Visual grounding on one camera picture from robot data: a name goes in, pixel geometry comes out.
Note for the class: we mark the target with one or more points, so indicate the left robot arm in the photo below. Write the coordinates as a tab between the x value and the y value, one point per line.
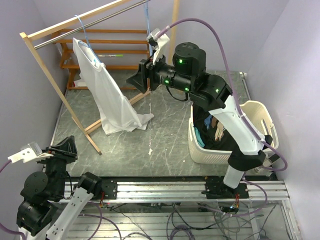
42	189

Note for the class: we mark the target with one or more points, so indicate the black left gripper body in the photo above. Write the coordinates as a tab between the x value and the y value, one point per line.
58	161

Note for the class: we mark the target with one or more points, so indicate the metal hanging rod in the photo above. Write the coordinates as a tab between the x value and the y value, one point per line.
88	25

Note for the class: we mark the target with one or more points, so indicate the white laundry basket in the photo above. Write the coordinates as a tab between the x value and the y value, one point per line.
256	112

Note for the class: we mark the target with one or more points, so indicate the black printed t shirt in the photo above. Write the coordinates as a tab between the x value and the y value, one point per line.
217	137

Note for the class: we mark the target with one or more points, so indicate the light blue wire hanger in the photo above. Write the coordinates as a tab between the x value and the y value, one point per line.
147	21

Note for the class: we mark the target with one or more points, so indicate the brown wooden shoe rack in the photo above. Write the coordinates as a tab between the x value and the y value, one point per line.
131	43

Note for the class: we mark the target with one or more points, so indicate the white t shirt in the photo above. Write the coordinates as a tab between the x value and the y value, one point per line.
116	112

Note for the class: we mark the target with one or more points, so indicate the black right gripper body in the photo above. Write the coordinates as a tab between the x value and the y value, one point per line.
152	70

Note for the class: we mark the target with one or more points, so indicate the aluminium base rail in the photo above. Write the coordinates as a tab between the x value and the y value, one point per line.
203	189

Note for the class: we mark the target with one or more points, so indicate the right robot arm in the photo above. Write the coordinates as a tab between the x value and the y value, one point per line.
211	93

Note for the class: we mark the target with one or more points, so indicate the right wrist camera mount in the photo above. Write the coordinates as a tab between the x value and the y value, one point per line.
159	44

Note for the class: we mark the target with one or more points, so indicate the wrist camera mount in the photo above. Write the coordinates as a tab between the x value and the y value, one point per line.
159	44
29	152

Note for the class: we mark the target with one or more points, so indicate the white box on shelf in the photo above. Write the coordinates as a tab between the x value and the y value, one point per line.
79	83

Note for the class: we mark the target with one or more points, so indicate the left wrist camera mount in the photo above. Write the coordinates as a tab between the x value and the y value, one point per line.
29	152

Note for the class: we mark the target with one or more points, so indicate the green marker pen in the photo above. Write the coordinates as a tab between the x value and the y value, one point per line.
110	55

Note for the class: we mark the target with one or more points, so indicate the teal cloth in basket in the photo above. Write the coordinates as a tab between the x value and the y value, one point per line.
200	137

